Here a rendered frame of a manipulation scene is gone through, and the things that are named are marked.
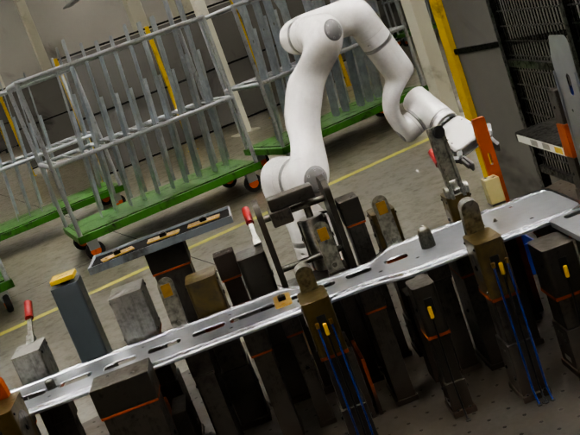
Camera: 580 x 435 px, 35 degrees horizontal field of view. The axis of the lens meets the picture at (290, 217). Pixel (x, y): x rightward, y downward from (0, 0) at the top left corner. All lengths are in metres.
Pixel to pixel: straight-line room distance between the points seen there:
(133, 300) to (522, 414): 0.88
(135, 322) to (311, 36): 0.86
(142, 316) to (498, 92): 3.16
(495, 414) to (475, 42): 3.26
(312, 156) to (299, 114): 0.12
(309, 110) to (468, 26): 2.60
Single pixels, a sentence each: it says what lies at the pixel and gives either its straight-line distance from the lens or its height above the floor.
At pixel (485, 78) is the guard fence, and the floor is 0.88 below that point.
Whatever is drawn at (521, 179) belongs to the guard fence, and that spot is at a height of 0.31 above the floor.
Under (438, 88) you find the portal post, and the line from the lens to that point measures 9.04.
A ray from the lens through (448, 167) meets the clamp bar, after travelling 2.15.
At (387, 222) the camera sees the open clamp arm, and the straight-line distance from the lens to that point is 2.13.
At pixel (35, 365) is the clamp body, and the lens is 2.18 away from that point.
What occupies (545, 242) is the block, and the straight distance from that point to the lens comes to 1.89.
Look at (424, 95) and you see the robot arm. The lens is 2.72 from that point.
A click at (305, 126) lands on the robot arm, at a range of 2.42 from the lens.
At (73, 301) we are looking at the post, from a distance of 2.31.
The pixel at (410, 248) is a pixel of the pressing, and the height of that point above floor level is 1.00.
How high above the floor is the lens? 1.59
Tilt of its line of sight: 12 degrees down
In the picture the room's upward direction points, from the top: 20 degrees counter-clockwise
